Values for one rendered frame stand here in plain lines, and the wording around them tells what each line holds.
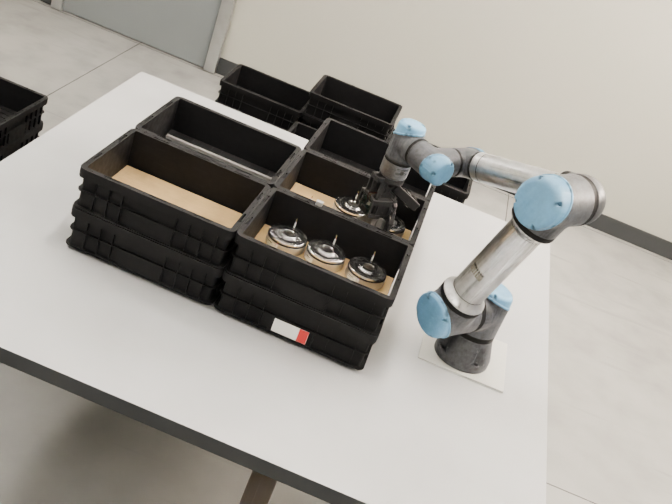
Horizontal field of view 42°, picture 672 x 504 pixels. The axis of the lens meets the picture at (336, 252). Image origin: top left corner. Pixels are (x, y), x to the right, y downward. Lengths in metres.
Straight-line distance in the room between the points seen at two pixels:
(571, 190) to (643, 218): 3.58
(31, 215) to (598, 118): 3.61
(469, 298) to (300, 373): 0.43
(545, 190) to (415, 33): 3.34
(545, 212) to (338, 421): 0.64
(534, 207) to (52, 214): 1.22
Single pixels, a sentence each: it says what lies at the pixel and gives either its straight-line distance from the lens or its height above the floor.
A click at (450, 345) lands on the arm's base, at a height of 0.75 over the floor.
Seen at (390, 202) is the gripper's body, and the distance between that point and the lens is 2.32.
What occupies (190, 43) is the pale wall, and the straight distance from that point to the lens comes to 5.51.
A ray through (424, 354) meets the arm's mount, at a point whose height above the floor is 0.70.
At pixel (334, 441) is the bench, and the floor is 0.70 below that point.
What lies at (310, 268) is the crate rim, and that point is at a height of 0.92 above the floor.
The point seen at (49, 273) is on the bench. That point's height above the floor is 0.70.
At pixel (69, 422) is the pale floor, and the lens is 2.82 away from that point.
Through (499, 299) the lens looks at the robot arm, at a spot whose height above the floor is 0.93.
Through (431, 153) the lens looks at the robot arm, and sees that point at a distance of 2.19.
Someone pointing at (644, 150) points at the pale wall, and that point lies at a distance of 5.34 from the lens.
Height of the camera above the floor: 1.97
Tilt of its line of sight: 29 degrees down
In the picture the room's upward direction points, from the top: 21 degrees clockwise
